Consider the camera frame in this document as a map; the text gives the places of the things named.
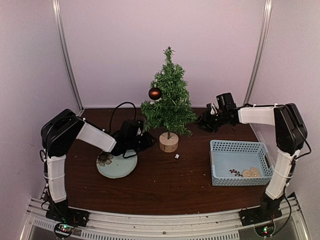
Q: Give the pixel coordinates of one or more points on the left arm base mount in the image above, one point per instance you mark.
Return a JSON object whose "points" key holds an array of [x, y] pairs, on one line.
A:
{"points": [[67, 218]]}

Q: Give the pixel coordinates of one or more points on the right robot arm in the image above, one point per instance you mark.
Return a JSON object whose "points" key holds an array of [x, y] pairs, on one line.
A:
{"points": [[290, 135]]}

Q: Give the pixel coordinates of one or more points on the right aluminium frame post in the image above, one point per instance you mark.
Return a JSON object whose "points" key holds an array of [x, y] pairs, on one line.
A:
{"points": [[264, 30]]}

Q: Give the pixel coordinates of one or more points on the front aluminium rail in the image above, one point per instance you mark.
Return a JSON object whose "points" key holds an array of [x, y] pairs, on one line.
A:
{"points": [[223, 225]]}

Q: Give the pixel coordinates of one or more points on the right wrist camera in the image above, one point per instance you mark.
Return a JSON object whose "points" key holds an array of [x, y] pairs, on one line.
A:
{"points": [[212, 109]]}

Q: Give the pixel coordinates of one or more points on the dark red bauble ornament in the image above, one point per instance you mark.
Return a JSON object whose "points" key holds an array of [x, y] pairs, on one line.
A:
{"points": [[155, 93]]}

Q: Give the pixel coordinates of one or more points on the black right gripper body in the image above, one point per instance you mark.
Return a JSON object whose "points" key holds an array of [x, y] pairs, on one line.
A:
{"points": [[213, 122]]}

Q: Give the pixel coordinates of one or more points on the blue plastic basket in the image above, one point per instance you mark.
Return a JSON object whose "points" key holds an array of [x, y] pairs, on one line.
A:
{"points": [[226, 155]]}

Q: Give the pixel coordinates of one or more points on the light green floral plate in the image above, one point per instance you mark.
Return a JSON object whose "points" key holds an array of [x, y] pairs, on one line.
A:
{"points": [[116, 167]]}

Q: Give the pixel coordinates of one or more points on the aluminium frame post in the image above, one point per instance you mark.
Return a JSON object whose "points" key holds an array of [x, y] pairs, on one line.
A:
{"points": [[264, 30], [65, 53]]}

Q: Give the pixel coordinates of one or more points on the small green christmas tree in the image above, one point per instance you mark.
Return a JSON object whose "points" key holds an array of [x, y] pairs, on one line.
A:
{"points": [[173, 111]]}

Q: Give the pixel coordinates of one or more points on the dark berry twig ornament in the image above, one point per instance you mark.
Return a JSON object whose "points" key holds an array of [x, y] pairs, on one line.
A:
{"points": [[235, 172]]}

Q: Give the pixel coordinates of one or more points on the clear drinking glass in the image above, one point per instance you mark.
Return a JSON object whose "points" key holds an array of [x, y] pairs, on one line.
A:
{"points": [[140, 119]]}

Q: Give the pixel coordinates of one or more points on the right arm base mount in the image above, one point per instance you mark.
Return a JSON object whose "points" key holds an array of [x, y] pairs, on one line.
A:
{"points": [[262, 216]]}

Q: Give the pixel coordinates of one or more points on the left aluminium frame post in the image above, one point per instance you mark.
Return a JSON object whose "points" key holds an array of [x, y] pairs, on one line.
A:
{"points": [[65, 53]]}

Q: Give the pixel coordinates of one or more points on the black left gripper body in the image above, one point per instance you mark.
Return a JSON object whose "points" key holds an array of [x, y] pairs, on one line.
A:
{"points": [[138, 145]]}

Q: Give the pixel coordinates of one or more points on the beige burlap bow ornament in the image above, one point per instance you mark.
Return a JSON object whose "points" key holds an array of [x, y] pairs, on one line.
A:
{"points": [[251, 173]]}

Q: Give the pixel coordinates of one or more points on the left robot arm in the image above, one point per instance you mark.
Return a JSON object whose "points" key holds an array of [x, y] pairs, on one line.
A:
{"points": [[59, 134]]}

